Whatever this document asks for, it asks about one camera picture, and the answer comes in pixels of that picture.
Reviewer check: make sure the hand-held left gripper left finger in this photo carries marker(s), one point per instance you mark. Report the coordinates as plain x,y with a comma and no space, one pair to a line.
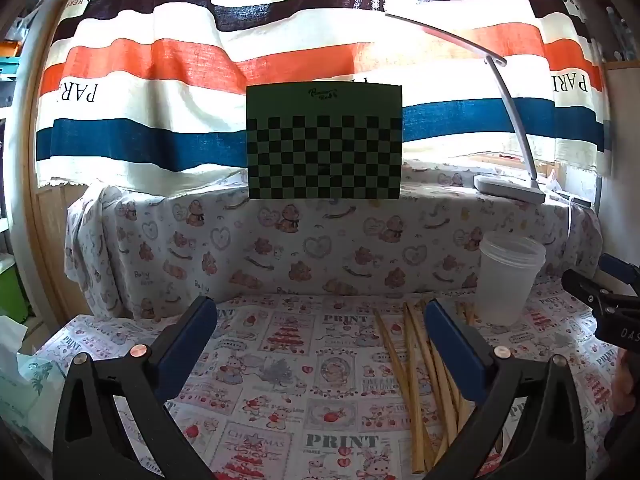
187,345

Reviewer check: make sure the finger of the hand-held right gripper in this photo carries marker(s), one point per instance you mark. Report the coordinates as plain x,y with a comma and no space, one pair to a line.
620,270
590,290

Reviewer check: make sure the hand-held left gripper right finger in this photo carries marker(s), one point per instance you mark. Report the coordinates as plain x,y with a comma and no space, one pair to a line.
457,355

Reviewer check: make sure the translucent plastic cup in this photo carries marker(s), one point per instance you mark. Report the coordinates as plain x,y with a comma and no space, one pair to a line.
505,285

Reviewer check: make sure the bunch of bamboo chopsticks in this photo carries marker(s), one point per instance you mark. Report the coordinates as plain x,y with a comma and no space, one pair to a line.
416,435

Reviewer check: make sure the person's right hand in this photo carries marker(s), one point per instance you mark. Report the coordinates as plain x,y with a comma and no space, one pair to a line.
622,382

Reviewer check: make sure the red print tablecloth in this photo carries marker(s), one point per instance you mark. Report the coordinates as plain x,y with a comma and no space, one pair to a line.
300,360

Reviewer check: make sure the silver desk lamp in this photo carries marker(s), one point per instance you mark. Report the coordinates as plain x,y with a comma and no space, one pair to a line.
510,187

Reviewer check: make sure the bear print cloth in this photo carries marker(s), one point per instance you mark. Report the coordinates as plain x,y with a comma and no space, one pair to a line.
325,250

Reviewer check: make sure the green bin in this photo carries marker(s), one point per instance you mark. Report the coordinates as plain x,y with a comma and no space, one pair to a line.
10,290

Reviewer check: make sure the green checkerboard card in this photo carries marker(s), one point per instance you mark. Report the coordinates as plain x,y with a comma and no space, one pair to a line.
325,160

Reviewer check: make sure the striped curtain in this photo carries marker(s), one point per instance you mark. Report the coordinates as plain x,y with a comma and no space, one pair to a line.
150,60

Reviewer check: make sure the wooden frame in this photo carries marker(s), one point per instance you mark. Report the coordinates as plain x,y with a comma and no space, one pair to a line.
50,240

